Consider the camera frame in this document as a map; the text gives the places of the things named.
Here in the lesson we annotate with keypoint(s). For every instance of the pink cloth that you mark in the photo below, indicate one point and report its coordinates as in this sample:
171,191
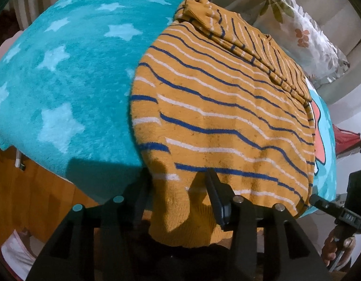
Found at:
7,44

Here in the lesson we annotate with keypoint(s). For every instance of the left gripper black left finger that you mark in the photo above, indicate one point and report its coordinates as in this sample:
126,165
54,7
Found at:
69,252

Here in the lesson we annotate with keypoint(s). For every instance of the red cloth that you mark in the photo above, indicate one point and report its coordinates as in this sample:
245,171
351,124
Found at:
344,139

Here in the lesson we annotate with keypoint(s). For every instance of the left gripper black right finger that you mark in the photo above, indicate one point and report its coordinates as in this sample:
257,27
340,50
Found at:
288,252

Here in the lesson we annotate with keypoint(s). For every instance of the right hand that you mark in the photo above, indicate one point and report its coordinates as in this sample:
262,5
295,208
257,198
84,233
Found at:
329,250

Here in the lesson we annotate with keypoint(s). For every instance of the yellow striped knit sweater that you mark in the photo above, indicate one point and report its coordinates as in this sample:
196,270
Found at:
214,92

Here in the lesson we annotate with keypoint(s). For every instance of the turquoise star cartoon blanket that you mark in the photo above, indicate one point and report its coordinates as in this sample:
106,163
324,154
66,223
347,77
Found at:
65,88

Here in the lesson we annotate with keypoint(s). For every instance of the white pillow with leaf print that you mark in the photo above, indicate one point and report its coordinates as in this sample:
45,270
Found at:
302,39

